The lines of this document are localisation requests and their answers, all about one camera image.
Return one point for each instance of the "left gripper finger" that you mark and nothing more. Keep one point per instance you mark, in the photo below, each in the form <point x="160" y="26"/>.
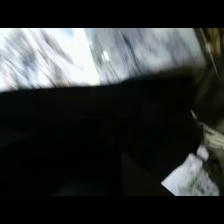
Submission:
<point x="140" y="181"/>

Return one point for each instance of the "dark grey garment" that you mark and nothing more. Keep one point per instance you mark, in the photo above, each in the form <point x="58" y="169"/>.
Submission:
<point x="100" y="123"/>

